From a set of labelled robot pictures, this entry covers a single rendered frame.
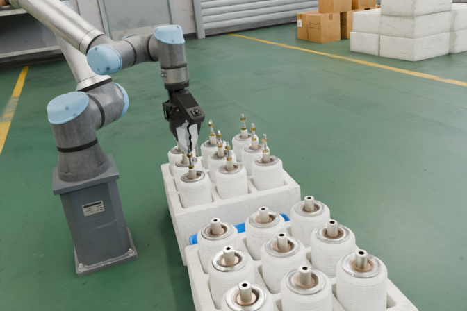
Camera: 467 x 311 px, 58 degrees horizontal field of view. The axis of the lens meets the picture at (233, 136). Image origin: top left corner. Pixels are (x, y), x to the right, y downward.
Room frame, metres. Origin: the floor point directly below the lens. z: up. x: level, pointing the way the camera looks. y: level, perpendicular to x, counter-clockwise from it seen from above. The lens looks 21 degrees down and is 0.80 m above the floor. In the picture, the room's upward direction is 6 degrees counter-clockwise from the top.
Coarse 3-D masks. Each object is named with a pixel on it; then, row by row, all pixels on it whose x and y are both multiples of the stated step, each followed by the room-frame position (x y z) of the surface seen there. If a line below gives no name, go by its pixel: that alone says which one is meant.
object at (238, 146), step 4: (256, 136) 1.45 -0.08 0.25; (232, 140) 1.44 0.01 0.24; (236, 140) 1.42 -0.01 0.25; (236, 144) 1.41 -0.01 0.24; (240, 144) 1.40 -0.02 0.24; (244, 144) 1.40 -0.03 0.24; (236, 148) 1.41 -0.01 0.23; (240, 148) 1.40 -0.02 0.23; (236, 152) 1.41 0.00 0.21; (240, 152) 1.40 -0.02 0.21; (236, 156) 1.42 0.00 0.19; (240, 156) 1.40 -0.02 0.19; (236, 160) 1.42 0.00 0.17; (240, 160) 1.40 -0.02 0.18
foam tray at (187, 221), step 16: (288, 176) 1.23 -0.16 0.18; (176, 192) 1.21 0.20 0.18; (256, 192) 1.15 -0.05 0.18; (272, 192) 1.14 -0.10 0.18; (288, 192) 1.15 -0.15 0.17; (176, 208) 1.11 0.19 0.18; (192, 208) 1.10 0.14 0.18; (208, 208) 1.09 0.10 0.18; (224, 208) 1.10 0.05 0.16; (240, 208) 1.11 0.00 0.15; (256, 208) 1.12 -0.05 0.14; (272, 208) 1.14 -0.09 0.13; (288, 208) 1.15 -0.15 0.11; (176, 224) 1.09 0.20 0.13; (192, 224) 1.08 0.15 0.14
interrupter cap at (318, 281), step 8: (296, 272) 0.67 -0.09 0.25; (312, 272) 0.67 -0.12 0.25; (320, 272) 0.66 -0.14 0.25; (288, 280) 0.65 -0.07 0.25; (296, 280) 0.65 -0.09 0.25; (312, 280) 0.65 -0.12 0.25; (320, 280) 0.64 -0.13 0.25; (288, 288) 0.63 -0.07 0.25; (296, 288) 0.63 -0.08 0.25; (304, 288) 0.63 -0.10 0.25; (312, 288) 0.63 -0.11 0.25; (320, 288) 0.62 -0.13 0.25
